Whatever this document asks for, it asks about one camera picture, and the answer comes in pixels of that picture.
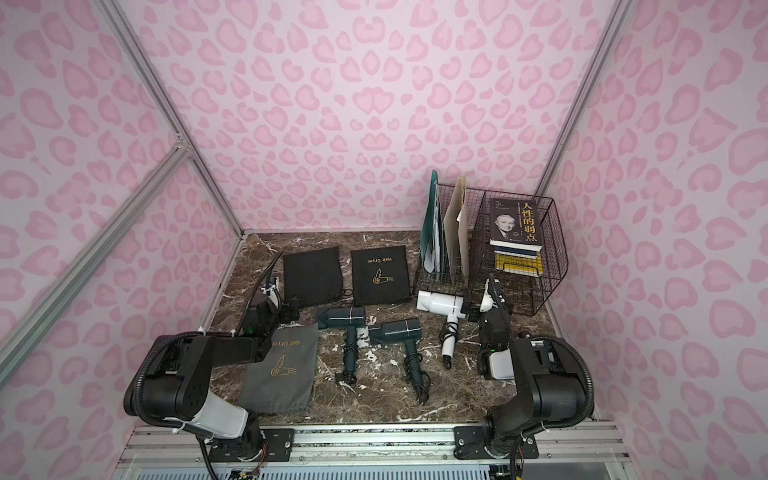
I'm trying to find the dark green hair dryer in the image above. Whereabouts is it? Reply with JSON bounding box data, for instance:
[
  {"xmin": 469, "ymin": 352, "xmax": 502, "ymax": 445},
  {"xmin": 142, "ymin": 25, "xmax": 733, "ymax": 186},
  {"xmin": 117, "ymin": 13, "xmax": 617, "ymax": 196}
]
[
  {"xmin": 368, "ymin": 317, "xmax": 431, "ymax": 404},
  {"xmin": 315, "ymin": 306, "xmax": 366, "ymax": 386}
]

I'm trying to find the grey hair dryer pouch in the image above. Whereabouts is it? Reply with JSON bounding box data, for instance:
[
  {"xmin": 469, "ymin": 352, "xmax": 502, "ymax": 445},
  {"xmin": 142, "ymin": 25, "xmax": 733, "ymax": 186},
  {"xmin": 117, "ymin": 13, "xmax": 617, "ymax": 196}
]
[{"xmin": 238, "ymin": 324, "xmax": 319, "ymax": 414}]

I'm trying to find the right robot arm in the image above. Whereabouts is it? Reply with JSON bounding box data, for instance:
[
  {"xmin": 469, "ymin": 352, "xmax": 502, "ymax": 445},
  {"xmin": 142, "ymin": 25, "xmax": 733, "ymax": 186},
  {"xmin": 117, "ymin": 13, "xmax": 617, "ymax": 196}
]
[{"xmin": 454, "ymin": 275, "xmax": 595, "ymax": 470}]

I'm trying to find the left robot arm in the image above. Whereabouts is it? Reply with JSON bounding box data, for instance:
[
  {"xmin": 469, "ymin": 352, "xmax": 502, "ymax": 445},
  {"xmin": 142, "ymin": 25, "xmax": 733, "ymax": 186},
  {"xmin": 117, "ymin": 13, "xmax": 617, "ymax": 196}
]
[{"xmin": 123, "ymin": 252, "xmax": 286, "ymax": 467}]

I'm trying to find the white hair dryer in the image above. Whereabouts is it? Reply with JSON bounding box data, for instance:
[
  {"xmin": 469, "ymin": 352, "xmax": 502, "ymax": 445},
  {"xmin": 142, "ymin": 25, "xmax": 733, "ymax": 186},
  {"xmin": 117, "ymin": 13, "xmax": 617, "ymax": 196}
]
[{"xmin": 417, "ymin": 290, "xmax": 469, "ymax": 370}]

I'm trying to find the plain black pouch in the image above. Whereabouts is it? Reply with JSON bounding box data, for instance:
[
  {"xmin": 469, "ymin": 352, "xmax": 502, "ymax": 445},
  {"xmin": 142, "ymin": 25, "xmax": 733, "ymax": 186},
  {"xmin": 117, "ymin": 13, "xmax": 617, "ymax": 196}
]
[{"xmin": 283, "ymin": 246, "xmax": 343, "ymax": 308}]

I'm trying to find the yellow striped book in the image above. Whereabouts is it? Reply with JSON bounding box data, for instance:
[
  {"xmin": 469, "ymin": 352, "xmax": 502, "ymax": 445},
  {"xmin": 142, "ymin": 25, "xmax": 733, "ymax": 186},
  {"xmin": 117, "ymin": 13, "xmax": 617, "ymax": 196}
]
[{"xmin": 494, "ymin": 251, "xmax": 545, "ymax": 277}]

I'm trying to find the book with portrait cover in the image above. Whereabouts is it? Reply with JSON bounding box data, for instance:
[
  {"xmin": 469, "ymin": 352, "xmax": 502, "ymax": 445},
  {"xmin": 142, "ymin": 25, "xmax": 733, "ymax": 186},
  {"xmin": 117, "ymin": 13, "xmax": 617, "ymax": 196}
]
[{"xmin": 489, "ymin": 198, "xmax": 543, "ymax": 252}]

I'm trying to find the black pouch gold print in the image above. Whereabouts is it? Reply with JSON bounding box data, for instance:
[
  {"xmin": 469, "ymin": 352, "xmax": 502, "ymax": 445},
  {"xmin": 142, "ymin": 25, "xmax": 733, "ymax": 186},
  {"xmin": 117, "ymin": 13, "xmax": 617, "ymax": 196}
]
[{"xmin": 350, "ymin": 245, "xmax": 411, "ymax": 306}]

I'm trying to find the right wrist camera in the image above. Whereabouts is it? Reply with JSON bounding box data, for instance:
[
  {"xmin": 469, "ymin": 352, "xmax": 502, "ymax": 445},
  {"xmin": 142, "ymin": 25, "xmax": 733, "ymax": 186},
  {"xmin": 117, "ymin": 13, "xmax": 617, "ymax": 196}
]
[{"xmin": 479, "ymin": 289, "xmax": 495, "ymax": 313}]

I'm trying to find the black wire basket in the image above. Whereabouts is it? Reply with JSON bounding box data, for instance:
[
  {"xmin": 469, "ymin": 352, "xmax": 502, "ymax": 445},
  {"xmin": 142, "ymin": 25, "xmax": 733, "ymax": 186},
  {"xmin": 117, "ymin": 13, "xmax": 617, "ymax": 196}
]
[{"xmin": 414, "ymin": 187, "xmax": 569, "ymax": 316}]

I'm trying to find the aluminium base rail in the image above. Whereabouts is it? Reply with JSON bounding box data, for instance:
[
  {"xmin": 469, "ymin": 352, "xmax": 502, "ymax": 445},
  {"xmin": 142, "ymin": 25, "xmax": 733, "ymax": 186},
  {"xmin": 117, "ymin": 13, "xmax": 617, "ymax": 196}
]
[{"xmin": 112, "ymin": 421, "xmax": 636, "ymax": 479}]

